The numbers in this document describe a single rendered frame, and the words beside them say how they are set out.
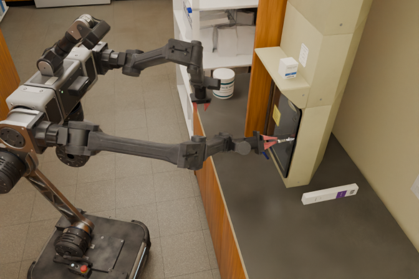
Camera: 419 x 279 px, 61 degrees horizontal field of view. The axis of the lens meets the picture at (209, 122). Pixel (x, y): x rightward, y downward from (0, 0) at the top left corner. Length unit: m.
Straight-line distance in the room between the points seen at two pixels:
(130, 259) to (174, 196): 0.73
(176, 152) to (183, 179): 1.89
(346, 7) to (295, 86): 0.32
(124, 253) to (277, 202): 1.08
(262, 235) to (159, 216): 1.34
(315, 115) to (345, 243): 0.54
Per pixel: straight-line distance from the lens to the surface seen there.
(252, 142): 1.54
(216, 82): 1.69
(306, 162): 1.63
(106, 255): 2.33
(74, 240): 2.26
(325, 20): 1.24
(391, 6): 1.69
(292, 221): 1.61
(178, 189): 2.90
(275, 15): 1.58
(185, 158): 1.08
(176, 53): 1.26
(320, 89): 1.38
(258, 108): 1.82
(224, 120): 2.03
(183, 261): 2.54
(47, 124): 1.25
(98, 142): 1.18
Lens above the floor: 2.23
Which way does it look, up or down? 40 degrees down
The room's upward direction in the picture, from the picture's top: 1 degrees clockwise
